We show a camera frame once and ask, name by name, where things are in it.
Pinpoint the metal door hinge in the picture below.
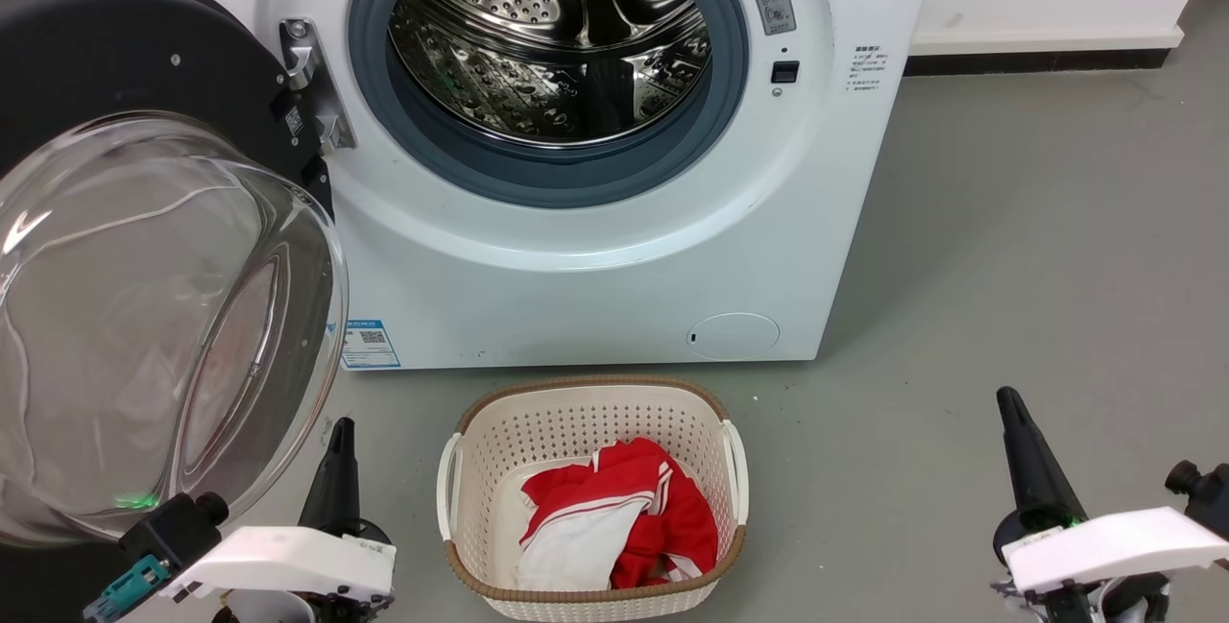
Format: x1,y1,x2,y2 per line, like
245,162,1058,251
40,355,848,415
278,18,358,156

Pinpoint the cream perforated laundry basket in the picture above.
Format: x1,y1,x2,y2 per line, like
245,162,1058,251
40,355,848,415
437,375,750,622

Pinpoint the washer door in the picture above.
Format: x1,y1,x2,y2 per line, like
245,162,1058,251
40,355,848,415
0,0,349,623

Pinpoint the small printed text label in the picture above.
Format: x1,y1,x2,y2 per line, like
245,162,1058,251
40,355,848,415
848,44,891,93

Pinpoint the white front-load washing machine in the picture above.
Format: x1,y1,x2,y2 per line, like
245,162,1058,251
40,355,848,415
254,0,944,371

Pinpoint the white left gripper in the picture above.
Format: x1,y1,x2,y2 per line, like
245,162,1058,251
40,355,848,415
158,417,398,623

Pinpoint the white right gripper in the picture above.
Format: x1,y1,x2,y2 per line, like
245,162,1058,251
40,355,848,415
993,387,1229,623

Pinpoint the red and white garment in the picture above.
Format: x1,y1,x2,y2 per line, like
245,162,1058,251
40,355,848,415
516,438,719,591

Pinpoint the blue energy label sticker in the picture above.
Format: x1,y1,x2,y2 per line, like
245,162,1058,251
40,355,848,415
341,319,401,371

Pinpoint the perforated steel drum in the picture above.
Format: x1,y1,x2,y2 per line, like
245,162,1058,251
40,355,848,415
389,0,713,149

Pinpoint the round white filter cover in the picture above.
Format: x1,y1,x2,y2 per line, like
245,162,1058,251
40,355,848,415
687,313,781,362

